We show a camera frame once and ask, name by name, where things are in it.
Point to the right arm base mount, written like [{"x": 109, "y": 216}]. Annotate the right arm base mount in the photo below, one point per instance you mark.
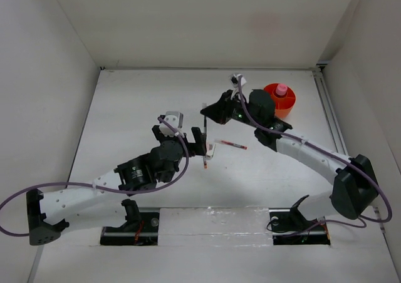
[{"x": 289, "y": 227}]

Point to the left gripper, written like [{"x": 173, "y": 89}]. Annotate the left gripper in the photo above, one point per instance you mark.
[{"x": 195, "y": 148}]

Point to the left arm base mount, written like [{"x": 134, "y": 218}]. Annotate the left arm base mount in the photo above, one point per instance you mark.
[{"x": 141, "y": 227}]

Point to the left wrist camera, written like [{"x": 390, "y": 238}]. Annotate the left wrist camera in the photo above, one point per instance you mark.
[{"x": 174, "y": 119}]

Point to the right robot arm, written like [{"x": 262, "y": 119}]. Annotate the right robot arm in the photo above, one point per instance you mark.
[{"x": 353, "y": 179}]

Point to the red gel pen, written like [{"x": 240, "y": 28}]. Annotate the red gel pen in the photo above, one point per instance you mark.
[{"x": 231, "y": 144}]

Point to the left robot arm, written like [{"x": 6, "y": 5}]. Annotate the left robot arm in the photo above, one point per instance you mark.
[{"x": 107, "y": 201}]

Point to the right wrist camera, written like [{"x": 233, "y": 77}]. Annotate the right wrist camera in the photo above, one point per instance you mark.
[{"x": 237, "y": 80}]

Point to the pink capped glue stick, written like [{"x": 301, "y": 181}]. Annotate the pink capped glue stick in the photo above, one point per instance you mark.
[{"x": 281, "y": 90}]

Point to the orange round organizer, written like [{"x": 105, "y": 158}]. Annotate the orange round organizer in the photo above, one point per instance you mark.
[{"x": 283, "y": 106}]

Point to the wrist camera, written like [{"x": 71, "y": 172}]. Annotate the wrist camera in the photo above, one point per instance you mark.
[
  {"x": 174, "y": 119},
  {"x": 237, "y": 80}
]

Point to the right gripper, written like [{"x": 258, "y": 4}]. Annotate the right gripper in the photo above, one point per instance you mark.
[{"x": 219, "y": 111}]

